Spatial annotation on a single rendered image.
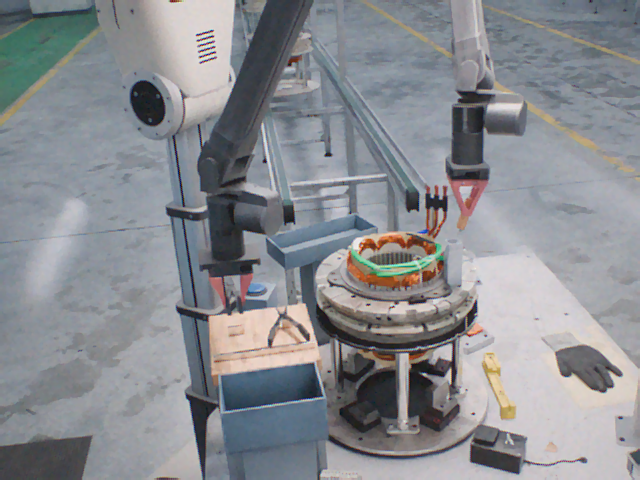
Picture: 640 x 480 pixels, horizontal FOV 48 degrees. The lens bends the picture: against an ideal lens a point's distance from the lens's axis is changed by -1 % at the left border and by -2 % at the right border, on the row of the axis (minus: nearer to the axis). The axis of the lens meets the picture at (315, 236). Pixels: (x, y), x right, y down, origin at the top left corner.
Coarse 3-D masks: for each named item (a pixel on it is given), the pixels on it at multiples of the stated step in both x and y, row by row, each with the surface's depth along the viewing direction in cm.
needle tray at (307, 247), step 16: (320, 224) 178; (336, 224) 180; (352, 224) 183; (368, 224) 177; (272, 240) 173; (288, 240) 175; (304, 240) 178; (320, 240) 178; (336, 240) 169; (352, 240) 171; (272, 256) 172; (288, 256) 165; (304, 256) 167; (320, 256) 169; (304, 272) 176; (304, 288) 179; (320, 336) 179
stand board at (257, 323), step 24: (264, 312) 140; (288, 312) 140; (216, 336) 134; (240, 336) 133; (264, 336) 133; (288, 336) 132; (312, 336) 132; (240, 360) 126; (264, 360) 126; (288, 360) 125; (312, 360) 125; (216, 384) 123
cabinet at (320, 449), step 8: (320, 440) 132; (320, 448) 133; (232, 456) 131; (240, 456) 131; (320, 456) 134; (232, 464) 131; (240, 464) 132; (320, 464) 135; (232, 472) 132; (240, 472) 133; (320, 472) 136
